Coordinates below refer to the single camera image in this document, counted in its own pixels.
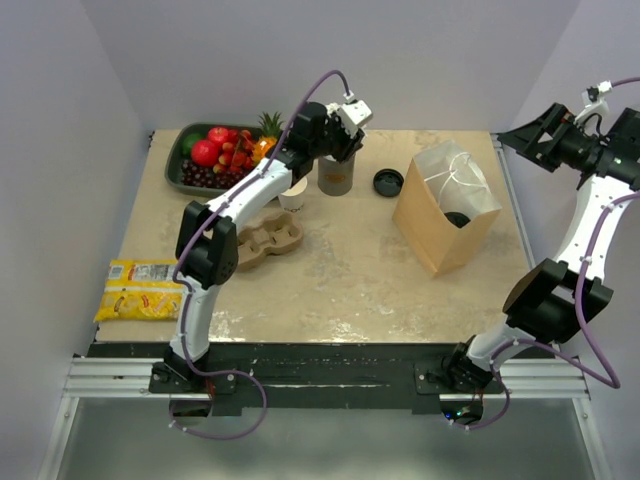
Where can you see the grey straw holder cup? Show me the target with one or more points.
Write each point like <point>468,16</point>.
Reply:
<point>335,178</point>

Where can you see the toy pineapple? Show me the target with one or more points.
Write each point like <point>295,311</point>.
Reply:
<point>270,130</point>

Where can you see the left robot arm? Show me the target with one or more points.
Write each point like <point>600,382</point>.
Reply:
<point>207,246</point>

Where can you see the brown paper bag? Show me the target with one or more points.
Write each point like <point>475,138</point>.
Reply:
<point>445,178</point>

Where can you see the dark grapes bunch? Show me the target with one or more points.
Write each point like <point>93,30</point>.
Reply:
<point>217,177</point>

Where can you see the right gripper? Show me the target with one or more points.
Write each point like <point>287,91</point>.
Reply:
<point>526,140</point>

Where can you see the dark green fruit tray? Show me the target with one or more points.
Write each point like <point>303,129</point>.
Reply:
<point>236,152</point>

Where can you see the green lime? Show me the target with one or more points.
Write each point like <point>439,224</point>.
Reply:
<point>188,141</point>

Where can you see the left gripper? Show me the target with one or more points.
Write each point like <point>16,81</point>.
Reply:
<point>350,145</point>

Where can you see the brown cardboard cup carrier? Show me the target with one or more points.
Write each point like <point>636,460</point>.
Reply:
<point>277,234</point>

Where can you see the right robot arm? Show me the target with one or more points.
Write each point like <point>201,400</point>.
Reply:
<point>557,299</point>

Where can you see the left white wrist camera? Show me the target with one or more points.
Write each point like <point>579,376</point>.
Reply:
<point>354,116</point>

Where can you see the yellow snack bag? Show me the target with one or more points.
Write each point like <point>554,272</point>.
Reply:
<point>140,290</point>

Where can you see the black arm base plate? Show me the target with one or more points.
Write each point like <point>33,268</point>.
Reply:
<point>356,376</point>

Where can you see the black cup lid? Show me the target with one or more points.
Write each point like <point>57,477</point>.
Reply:
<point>457,219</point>
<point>388,182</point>

